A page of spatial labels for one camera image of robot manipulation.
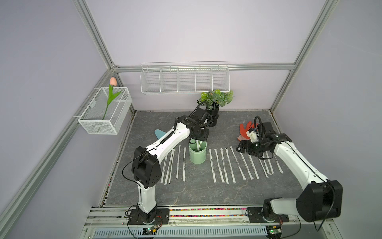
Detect green cylindrical storage cup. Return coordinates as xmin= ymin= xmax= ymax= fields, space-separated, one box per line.
xmin=189 ymin=139 xmax=207 ymax=164

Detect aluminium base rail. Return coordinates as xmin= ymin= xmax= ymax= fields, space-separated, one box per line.
xmin=83 ymin=205 xmax=310 ymax=230

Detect white wire wall shelf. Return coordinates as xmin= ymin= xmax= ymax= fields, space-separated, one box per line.
xmin=140 ymin=61 xmax=230 ymax=94

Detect pink artificial tulip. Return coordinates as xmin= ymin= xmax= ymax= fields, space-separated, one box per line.
xmin=102 ymin=77 xmax=121 ymax=120

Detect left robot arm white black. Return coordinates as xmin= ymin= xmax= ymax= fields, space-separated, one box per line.
xmin=131 ymin=116 xmax=212 ymax=224

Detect aluminium frame struts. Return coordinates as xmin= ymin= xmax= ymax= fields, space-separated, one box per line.
xmin=1 ymin=1 xmax=338 ymax=238

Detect eleventh white straw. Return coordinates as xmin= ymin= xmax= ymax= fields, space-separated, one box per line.
xmin=182 ymin=147 xmax=186 ymax=182

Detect fifteenth white straw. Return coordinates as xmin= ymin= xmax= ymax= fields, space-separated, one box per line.
xmin=161 ymin=156 xmax=167 ymax=183

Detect teal garden trowel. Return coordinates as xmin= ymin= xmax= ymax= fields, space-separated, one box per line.
xmin=154 ymin=129 xmax=166 ymax=139

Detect red work glove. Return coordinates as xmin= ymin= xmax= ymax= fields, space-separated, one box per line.
xmin=237 ymin=122 xmax=259 ymax=142

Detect bundle of wrapped white straws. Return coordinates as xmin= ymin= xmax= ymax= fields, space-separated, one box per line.
xmin=196 ymin=140 xmax=202 ymax=151

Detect twelfth white straw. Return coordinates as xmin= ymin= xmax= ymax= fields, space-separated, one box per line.
xmin=176 ymin=145 xmax=181 ymax=179

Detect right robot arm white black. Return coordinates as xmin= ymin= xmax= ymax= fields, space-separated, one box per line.
xmin=236 ymin=133 xmax=343 ymax=222

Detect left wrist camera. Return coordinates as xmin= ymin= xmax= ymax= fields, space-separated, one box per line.
xmin=189 ymin=101 xmax=213 ymax=128

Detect white slotted cable duct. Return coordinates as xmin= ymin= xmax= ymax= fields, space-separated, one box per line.
xmin=93 ymin=225 xmax=268 ymax=239

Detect thirteenth white straw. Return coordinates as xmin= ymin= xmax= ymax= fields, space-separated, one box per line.
xmin=164 ymin=149 xmax=175 ymax=185

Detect black vase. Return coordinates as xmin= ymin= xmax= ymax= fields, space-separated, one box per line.
xmin=207 ymin=102 xmax=220 ymax=127

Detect white mesh wall basket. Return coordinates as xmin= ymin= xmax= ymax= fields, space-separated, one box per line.
xmin=74 ymin=86 xmax=132 ymax=135

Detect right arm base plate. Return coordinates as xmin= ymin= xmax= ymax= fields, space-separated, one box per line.
xmin=245 ymin=207 xmax=289 ymax=225

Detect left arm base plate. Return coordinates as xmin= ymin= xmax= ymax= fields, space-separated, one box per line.
xmin=128 ymin=208 xmax=170 ymax=225

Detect green artificial plant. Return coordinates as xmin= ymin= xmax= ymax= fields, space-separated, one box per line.
xmin=197 ymin=89 xmax=234 ymax=110

